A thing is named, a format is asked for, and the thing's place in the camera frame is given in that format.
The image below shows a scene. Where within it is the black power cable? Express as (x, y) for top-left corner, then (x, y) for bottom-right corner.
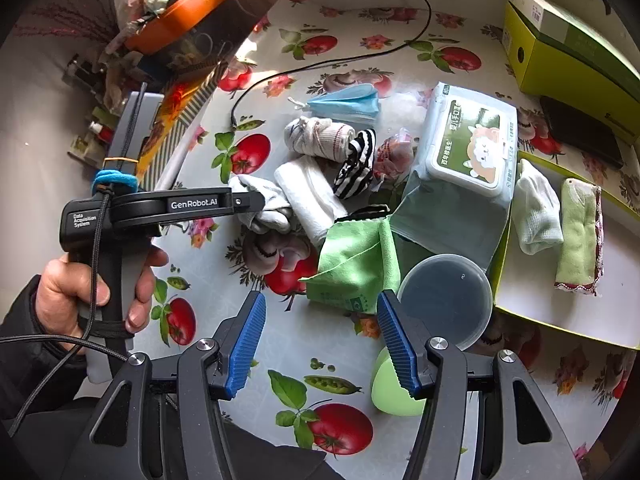
(230, 0), (434, 128)

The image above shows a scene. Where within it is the pale green white sock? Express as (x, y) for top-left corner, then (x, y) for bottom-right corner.
(511, 158), (564, 256)

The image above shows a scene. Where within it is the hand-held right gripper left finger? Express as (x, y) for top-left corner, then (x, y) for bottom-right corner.
(75, 291), (268, 480)

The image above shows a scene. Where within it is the yellow-green shoe box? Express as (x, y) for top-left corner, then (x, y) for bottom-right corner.
(502, 0), (640, 133)

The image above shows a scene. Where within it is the grey pink sock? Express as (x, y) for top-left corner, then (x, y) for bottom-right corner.
(251, 232), (312, 277)

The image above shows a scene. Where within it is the person's left hand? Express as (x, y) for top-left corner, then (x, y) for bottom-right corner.
(35, 247), (169, 356)

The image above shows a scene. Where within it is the white green flat box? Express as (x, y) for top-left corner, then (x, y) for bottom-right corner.
(508, 0), (640, 92)

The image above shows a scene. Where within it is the round clear plastic lid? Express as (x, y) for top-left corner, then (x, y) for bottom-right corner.
(397, 254), (494, 352)

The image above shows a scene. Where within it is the wet wipes pack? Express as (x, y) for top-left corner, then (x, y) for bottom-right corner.
(390, 81), (519, 270)

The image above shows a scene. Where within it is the person's left forearm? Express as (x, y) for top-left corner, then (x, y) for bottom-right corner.
(0, 274), (108, 426)

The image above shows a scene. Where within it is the folded green towel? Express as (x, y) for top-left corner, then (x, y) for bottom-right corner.
(553, 178), (604, 297)

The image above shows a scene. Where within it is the rolled white towel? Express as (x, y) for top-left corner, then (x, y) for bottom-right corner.
(274, 155), (349, 247)

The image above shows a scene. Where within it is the orange plastic tray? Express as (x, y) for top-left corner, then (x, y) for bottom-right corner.
(124, 0), (235, 57)

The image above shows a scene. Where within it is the grey striped sock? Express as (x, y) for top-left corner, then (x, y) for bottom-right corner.
(284, 116), (357, 162)

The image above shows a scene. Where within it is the black wallet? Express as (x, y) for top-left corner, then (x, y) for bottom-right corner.
(539, 95), (626, 171)

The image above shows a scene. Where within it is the yellow-green box lid tray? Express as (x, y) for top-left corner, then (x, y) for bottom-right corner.
(491, 149), (640, 352)

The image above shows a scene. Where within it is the white grey sock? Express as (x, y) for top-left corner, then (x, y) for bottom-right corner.
(229, 174), (294, 234)

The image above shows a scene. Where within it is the grey flat box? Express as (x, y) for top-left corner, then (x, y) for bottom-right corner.
(104, 91), (167, 202)

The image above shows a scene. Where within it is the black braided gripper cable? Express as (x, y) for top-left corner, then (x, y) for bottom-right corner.
(0, 82), (151, 438)

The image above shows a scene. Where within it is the small clear snack wrapper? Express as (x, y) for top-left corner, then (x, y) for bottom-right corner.
(374, 129), (417, 182)

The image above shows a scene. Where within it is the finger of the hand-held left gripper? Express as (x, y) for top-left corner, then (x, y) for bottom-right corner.
(230, 187), (265, 217)

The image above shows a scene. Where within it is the yellow printed food box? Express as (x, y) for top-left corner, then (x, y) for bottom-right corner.
(134, 79), (217, 182)

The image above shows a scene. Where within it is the light green round container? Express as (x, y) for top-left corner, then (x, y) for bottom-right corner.
(369, 346), (427, 417)

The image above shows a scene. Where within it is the blue hair tie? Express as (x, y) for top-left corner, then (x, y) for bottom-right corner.
(91, 169), (139, 195)

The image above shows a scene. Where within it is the fruit print tablecloth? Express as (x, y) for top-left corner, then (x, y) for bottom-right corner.
(127, 0), (640, 476)

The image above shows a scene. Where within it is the black white striped sock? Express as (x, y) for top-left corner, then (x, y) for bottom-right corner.
(333, 128), (378, 201)

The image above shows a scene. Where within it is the blue face mask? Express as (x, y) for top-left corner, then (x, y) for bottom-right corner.
(288, 84), (382, 127)

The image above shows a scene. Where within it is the person's dark jacket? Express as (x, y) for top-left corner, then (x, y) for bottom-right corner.
(10, 400), (346, 480)

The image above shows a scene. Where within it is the green cleaning cloth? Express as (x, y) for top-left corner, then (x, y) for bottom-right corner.
(299, 214), (402, 317)

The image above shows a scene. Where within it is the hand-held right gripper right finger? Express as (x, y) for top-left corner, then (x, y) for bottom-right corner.
(376, 290), (583, 480)

